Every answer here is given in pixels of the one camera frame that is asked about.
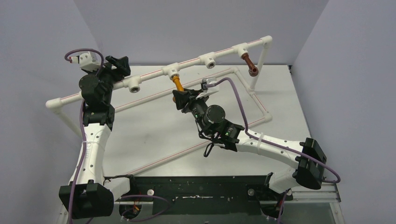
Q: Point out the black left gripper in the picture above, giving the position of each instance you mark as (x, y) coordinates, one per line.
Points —
(114, 68)

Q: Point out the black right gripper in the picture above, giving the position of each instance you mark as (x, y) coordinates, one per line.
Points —
(188, 98)

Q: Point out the orange plastic faucet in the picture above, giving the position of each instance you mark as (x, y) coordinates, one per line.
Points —
(176, 80)

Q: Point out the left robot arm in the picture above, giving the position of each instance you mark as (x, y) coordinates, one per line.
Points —
(88, 195)

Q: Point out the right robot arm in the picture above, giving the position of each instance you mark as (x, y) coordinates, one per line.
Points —
(304, 158)

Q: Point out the brown copper faucet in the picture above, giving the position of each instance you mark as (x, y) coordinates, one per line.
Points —
(252, 69)

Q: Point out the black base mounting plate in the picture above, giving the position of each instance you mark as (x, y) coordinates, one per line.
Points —
(202, 195)

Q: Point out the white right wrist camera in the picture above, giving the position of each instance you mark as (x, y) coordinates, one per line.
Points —
(208, 87)

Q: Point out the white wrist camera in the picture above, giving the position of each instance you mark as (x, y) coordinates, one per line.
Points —
(86, 60)
(208, 87)

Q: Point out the white PVC pipe frame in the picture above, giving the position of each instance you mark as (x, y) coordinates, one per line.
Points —
(208, 59)

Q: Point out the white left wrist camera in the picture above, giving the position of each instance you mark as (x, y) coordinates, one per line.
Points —
(86, 60)

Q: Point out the aluminium table edge rail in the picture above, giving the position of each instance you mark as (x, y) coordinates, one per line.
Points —
(327, 194)

